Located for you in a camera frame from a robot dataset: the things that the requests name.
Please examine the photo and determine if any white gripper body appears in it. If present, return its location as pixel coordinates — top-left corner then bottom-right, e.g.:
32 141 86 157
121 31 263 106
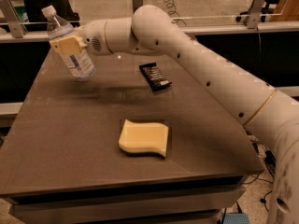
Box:
81 20 112 56

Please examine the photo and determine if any clear plastic water bottle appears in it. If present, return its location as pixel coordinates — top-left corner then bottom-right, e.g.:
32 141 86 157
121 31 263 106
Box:
42 6 96 80

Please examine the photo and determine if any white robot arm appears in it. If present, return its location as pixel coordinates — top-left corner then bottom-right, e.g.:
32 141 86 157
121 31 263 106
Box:
43 5 299 224

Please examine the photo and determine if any black snack bar wrapper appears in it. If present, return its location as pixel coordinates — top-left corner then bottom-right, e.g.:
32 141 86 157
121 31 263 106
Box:
139 63 172 91

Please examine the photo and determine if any glass barrier panel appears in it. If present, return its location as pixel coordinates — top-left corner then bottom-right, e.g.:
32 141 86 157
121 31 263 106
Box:
0 0 299 33

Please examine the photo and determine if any yellow sponge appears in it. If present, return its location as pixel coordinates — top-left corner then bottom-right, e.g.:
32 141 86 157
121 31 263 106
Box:
119 119 169 157

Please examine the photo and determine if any grey table drawer unit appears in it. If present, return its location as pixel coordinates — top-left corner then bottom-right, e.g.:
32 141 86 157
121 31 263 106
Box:
1 175 246 224

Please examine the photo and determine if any blue floor object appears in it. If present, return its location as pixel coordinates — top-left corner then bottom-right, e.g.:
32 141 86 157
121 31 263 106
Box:
222 213 250 224

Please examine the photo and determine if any left metal glass bracket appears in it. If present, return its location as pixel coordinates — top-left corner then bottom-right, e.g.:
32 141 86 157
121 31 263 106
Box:
0 0 27 38

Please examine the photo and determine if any coiled black cable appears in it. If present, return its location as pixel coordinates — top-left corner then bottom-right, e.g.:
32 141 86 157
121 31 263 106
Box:
156 0 188 27

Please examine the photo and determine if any right metal glass bracket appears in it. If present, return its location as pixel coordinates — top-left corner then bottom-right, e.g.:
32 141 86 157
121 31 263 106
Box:
245 0 265 29

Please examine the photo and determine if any black floor cable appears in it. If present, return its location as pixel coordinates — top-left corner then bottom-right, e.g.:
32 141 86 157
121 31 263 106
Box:
242 26 281 217

